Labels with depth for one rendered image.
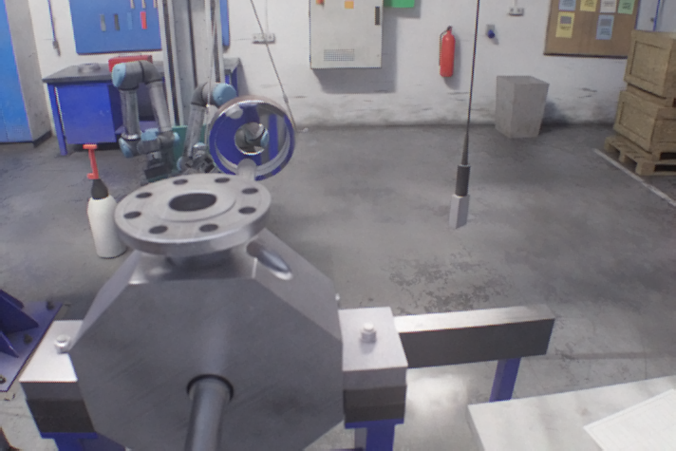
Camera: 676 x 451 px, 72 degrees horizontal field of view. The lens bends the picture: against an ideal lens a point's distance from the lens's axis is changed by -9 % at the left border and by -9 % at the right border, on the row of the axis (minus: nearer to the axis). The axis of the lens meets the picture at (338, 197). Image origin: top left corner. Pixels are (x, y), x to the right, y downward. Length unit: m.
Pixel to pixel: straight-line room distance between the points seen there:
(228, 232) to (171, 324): 0.21
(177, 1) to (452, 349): 2.35
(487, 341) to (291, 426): 0.70
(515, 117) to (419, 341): 4.81
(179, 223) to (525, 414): 0.87
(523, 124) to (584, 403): 5.04
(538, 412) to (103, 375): 0.92
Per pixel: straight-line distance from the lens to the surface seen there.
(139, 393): 1.01
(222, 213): 0.81
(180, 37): 3.07
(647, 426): 1.35
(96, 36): 6.37
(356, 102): 6.15
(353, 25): 5.67
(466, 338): 1.50
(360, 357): 0.98
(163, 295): 0.85
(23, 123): 6.45
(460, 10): 6.22
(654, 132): 5.56
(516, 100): 6.01
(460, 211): 1.86
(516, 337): 1.56
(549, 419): 1.27
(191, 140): 2.71
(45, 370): 1.08
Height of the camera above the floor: 1.77
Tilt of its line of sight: 25 degrees down
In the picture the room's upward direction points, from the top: straight up
